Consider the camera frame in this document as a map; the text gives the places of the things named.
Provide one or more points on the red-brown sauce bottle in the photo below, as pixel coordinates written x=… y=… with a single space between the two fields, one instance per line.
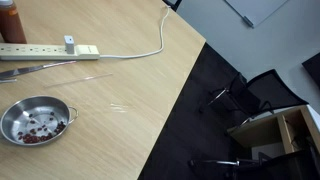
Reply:
x=11 y=26

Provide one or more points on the clear plastic scrap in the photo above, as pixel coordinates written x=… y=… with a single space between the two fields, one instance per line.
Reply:
x=119 y=107

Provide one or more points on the clear plastic rod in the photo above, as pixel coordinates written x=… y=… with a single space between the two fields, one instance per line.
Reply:
x=78 y=80

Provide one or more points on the white plug adapter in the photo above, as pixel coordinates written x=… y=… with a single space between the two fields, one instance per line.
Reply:
x=69 y=45

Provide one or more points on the black mesh office chair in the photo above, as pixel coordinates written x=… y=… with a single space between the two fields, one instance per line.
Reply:
x=270 y=90

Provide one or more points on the wooden shelf unit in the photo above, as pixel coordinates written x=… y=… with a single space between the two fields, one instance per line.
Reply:
x=263 y=131

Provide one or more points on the grey whiteboard panel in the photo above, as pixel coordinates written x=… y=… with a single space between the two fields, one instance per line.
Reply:
x=255 y=9

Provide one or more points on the steel table knife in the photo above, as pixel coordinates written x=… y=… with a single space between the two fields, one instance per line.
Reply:
x=30 y=69

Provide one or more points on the beige power strip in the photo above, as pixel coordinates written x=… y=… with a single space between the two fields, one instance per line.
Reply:
x=33 y=51

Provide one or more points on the red beans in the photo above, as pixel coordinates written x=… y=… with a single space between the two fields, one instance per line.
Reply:
x=33 y=137

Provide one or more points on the thin metal utensil tip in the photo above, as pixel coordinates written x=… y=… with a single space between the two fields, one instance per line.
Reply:
x=6 y=80

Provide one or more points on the black chair with chrome frame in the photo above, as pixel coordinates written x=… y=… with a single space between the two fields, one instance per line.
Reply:
x=283 y=166

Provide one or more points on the black wall panel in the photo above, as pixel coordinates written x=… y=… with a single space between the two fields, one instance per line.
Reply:
x=313 y=68

